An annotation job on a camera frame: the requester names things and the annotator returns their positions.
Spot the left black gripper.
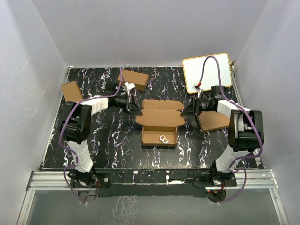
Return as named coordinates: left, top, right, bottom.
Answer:
left=114, top=94, right=143, bottom=116

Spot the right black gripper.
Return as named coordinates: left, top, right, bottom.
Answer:
left=181, top=96, right=214, bottom=116

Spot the small round sticker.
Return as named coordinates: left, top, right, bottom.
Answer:
left=159, top=135, right=169, bottom=144

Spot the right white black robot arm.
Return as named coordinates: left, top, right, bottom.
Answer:
left=181, top=84, right=264, bottom=186

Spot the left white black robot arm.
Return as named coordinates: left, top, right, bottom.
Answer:
left=59, top=82, right=143, bottom=187

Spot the folded cardboard box back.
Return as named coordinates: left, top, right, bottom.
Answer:
left=122, top=69, right=149, bottom=91

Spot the small cardboard box left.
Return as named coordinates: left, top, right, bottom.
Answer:
left=61, top=81, right=83, bottom=102

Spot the flat cardboard stack right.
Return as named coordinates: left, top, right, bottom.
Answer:
left=196, top=111, right=229, bottom=132

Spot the yellow framed whiteboard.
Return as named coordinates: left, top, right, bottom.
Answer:
left=182, top=53, right=232, bottom=94

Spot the black base bar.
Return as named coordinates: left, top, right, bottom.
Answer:
left=95, top=169, right=212, bottom=198

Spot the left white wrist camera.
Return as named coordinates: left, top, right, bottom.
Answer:
left=123, top=82, right=135, bottom=96

